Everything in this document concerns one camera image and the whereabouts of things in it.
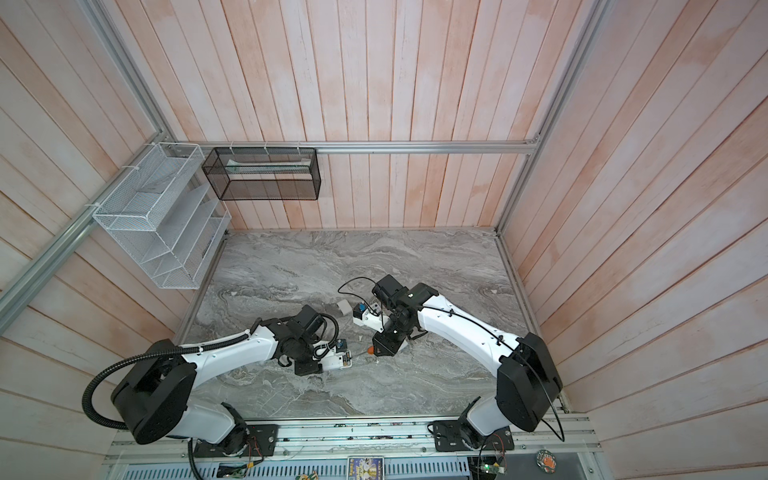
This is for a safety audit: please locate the white air conditioner remote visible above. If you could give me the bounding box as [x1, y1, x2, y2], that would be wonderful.
[321, 352, 351, 371]

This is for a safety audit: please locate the white battery cover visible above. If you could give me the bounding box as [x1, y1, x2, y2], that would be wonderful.
[336, 300, 353, 316]

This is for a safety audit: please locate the orange handle screwdriver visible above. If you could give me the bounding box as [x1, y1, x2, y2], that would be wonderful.
[351, 345, 376, 363]

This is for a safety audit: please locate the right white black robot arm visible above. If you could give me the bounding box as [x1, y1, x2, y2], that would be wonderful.
[372, 275, 563, 438]

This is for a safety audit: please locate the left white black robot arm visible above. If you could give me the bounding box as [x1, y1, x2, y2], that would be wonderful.
[112, 306, 351, 456]

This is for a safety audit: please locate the colourful card box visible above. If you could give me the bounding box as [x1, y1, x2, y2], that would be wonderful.
[347, 456, 385, 480]

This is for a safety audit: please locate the black mesh basket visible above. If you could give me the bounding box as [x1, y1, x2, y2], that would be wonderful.
[202, 146, 322, 201]

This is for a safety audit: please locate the small round orange object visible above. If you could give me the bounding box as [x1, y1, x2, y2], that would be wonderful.
[536, 449, 557, 474]

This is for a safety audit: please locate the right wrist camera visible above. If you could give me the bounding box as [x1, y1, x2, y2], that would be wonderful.
[352, 303, 385, 332]

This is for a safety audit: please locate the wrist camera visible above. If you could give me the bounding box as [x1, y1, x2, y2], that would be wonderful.
[328, 338, 349, 355]
[352, 303, 385, 332]

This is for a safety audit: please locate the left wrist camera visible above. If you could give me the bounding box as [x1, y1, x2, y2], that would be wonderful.
[328, 338, 349, 355]

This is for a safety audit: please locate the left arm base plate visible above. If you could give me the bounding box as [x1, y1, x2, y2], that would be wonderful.
[194, 424, 279, 459]

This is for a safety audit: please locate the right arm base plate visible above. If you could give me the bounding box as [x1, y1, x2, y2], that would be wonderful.
[427, 419, 515, 452]

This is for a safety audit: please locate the white wire mesh shelf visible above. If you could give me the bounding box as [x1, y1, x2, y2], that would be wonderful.
[94, 142, 231, 290]

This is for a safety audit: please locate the black corrugated cable conduit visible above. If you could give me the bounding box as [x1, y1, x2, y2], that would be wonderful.
[81, 311, 340, 480]

